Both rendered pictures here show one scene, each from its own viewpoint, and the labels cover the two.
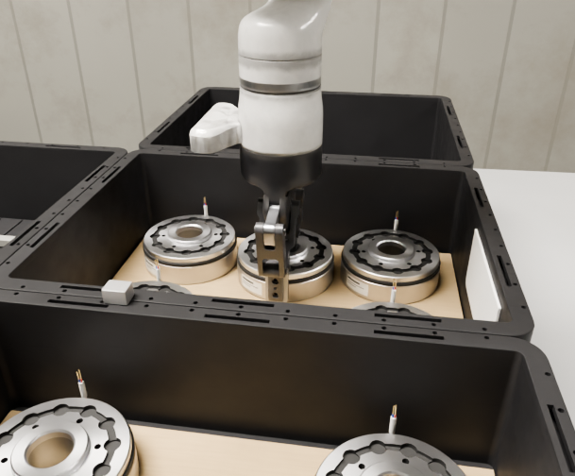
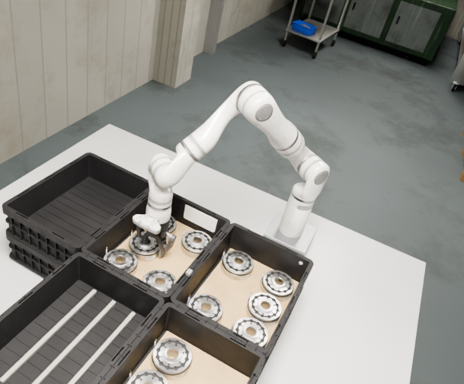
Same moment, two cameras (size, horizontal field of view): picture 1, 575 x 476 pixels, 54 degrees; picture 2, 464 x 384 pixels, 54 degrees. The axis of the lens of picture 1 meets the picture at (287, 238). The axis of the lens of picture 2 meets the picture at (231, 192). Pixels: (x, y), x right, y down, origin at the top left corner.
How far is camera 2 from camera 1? 1.25 m
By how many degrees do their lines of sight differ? 66
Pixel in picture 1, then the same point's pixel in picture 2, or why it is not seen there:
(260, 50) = (168, 200)
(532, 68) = not seen: outside the picture
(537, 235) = not seen: hidden behind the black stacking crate
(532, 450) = (247, 238)
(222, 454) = (208, 285)
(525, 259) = not seen: hidden behind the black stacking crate
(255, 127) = (165, 217)
